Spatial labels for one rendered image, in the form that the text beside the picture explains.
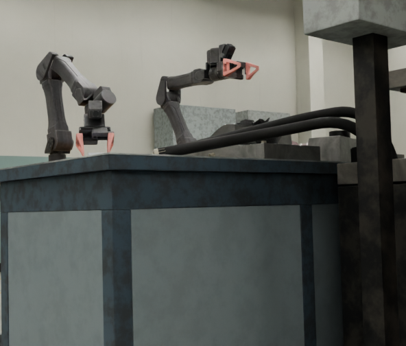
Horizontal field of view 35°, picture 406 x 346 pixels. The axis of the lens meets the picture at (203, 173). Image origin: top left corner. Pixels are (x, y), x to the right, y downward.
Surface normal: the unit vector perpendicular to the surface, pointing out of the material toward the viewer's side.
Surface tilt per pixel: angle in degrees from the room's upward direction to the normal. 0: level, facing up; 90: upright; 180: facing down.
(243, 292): 90
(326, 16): 90
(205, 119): 90
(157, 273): 90
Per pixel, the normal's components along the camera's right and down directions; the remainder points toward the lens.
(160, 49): 0.58, -0.06
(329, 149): -0.54, -0.03
